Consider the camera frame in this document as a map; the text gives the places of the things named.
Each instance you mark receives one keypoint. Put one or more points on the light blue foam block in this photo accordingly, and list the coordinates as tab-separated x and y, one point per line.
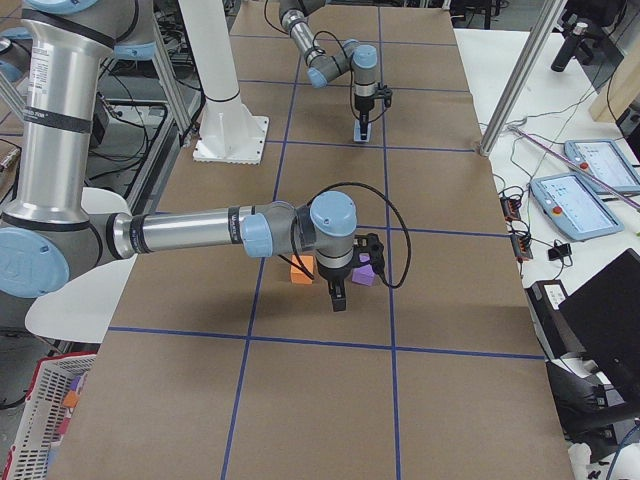
361	141

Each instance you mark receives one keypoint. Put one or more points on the purple foam block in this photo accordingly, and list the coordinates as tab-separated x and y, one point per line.
364	274

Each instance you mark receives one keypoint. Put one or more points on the orange foam block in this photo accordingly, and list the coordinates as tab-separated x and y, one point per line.
302	270

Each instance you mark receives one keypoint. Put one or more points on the blue tape strip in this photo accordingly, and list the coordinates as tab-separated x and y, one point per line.
389	271

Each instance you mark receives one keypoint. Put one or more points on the near teach pendant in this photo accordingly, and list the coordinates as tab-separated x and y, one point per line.
574	208

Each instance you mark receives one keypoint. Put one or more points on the teach pendant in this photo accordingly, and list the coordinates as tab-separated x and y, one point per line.
604	160
574	208

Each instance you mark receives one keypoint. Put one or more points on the blue tape strip crossing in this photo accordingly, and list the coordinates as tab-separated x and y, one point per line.
333	344

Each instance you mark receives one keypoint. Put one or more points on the far teach pendant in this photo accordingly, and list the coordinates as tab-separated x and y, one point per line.
604	160

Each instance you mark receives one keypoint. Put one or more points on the black laptop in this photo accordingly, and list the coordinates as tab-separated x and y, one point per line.
604	315

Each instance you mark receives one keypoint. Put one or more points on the white plastic basket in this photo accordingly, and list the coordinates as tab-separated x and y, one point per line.
45	415

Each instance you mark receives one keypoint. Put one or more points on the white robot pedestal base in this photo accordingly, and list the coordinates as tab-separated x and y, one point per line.
228	133

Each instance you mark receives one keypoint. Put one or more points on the aluminium frame post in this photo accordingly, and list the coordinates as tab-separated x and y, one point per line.
535	42

